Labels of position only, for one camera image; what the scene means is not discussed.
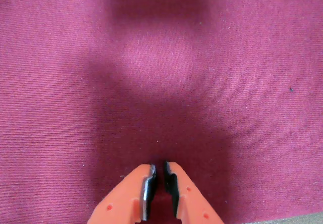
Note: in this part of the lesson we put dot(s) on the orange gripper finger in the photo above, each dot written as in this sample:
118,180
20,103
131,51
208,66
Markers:
191,198
123,201

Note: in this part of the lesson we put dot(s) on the magenta fabric cloth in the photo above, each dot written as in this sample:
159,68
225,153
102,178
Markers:
161,82

